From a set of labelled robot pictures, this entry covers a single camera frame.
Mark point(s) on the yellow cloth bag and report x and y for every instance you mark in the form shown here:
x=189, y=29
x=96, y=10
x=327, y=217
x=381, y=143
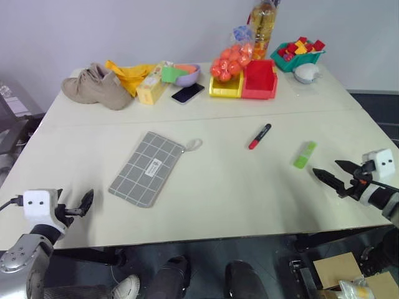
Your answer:
x=131, y=74

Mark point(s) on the black metal table frame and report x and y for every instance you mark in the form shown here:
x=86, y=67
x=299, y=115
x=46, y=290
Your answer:
x=300, y=274

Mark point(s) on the orange sponge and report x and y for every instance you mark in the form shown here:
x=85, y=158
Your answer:
x=187, y=67

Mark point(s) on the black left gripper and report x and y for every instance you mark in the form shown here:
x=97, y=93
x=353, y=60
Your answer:
x=63, y=213

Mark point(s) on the green plastic bin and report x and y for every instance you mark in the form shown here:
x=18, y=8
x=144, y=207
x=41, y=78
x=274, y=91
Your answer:
x=288, y=63

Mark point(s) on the red toy block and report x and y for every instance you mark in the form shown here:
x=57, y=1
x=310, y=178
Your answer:
x=319, y=45
x=292, y=49

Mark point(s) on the purple bowl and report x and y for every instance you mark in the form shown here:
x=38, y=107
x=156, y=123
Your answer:
x=187, y=79

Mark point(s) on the yellow plastic bin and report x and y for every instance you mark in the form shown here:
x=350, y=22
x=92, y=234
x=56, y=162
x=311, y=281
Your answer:
x=224, y=88

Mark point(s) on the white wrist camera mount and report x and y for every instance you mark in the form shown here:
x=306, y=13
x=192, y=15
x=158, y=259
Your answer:
x=39, y=207
x=382, y=162

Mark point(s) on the red plastic bin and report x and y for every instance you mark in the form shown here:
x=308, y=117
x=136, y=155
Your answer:
x=259, y=79

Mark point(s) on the dark rounded shape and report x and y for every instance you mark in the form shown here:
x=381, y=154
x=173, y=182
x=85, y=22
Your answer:
x=171, y=277

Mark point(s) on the black smartphone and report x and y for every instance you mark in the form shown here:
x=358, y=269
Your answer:
x=188, y=93

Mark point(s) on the red and black marker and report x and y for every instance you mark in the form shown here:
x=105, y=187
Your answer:
x=259, y=136

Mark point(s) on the bag of orange balls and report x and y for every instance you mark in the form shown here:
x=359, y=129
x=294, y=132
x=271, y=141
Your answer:
x=229, y=63

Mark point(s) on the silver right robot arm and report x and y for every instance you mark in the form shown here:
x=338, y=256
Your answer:
x=382, y=198

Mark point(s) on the yellow toy block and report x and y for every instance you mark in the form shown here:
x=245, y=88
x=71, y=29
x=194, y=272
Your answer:
x=300, y=47

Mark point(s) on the clear plastic bag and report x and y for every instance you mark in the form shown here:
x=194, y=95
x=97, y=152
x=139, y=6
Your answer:
x=357, y=288

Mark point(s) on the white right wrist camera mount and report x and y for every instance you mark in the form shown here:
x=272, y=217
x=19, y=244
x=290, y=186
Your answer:
x=382, y=162

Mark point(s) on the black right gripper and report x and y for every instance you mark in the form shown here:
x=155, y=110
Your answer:
x=358, y=183

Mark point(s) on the yellow printed carton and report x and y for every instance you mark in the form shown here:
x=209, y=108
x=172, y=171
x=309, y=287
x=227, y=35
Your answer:
x=151, y=88

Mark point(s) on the green eraser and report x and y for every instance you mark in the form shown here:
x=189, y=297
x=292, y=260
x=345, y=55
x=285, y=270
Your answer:
x=305, y=154

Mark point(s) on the tall clear snack bag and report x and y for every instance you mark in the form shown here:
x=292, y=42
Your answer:
x=265, y=25

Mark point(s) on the white shoe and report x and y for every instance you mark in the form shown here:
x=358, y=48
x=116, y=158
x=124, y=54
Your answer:
x=127, y=286

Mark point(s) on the beige fabric shoe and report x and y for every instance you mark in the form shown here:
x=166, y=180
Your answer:
x=95, y=87

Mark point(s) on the brown cardboard box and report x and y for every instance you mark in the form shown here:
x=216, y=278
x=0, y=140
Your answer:
x=338, y=266

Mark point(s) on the green paper card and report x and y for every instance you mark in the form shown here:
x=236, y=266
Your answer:
x=170, y=74

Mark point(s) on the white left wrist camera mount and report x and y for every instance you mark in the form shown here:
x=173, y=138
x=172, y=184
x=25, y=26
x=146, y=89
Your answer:
x=39, y=207

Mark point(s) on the grey checked pouch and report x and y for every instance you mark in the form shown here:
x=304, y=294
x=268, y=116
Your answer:
x=145, y=169

